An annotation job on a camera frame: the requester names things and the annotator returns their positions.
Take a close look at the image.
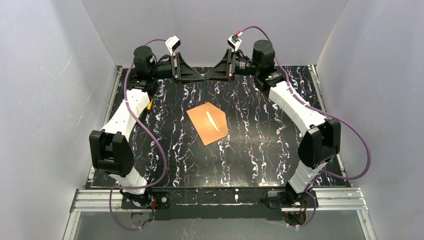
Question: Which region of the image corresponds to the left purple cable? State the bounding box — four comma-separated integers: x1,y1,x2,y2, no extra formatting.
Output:
109,39,169,231

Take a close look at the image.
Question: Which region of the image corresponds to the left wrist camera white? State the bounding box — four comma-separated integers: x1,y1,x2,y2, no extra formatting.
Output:
165,35,181,55

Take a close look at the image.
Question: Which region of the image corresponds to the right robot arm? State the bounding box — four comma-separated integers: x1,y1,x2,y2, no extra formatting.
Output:
204,39,341,204

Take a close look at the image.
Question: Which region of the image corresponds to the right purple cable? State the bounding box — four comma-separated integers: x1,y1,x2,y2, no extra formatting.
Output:
241,26,372,229

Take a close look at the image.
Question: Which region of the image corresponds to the orange brown envelope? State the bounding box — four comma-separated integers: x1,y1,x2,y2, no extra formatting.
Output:
186,102,229,146

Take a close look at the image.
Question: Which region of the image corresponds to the purple cable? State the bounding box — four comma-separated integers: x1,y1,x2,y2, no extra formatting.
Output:
109,39,169,231
241,26,372,229

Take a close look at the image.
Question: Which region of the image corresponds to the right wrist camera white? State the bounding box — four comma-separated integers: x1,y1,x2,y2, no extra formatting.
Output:
227,30,243,51

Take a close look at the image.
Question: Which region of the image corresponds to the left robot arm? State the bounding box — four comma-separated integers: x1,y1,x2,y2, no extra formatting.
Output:
89,45,204,198

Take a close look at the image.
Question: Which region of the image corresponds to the aluminium rail frame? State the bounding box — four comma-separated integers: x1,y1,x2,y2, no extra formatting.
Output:
63,187,376,240

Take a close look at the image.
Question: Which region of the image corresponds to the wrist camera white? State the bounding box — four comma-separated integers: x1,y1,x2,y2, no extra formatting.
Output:
165,35,181,55
227,30,243,51

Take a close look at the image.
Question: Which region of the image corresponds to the beige letter paper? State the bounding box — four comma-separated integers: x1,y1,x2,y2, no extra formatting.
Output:
206,111,219,132

